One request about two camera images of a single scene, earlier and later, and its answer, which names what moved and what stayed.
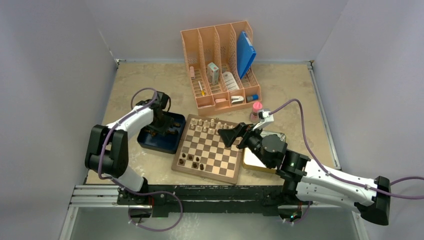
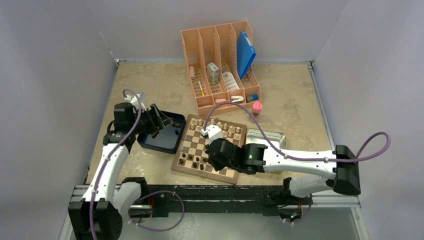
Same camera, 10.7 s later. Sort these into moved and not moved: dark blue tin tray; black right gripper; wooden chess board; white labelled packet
Moved: black right gripper
Not moved: dark blue tin tray; wooden chess board; white labelled packet
